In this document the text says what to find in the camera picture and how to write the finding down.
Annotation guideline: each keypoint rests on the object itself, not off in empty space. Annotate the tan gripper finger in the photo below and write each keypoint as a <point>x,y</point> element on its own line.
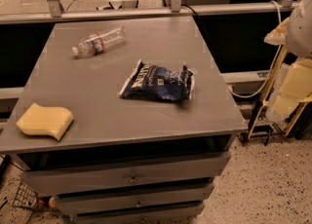
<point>278,35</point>

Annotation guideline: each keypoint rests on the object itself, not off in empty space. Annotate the blue chip bag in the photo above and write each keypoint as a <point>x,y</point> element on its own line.
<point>149,81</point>

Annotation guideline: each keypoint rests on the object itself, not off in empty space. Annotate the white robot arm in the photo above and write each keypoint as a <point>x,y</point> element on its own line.
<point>295,31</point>

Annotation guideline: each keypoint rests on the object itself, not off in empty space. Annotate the yellow sponge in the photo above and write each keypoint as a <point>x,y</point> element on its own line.
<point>43,120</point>

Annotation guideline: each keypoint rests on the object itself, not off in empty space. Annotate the grey metal railing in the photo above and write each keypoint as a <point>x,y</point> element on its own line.
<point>29,11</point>

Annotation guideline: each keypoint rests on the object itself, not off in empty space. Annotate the clear plastic water bottle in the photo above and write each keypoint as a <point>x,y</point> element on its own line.
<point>100,42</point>

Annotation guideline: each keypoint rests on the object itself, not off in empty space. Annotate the grey drawer cabinet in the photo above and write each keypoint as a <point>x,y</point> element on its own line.
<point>126,161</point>

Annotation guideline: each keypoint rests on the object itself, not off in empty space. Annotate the yellow metal frame stand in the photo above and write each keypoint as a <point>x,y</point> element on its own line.
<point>286,93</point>

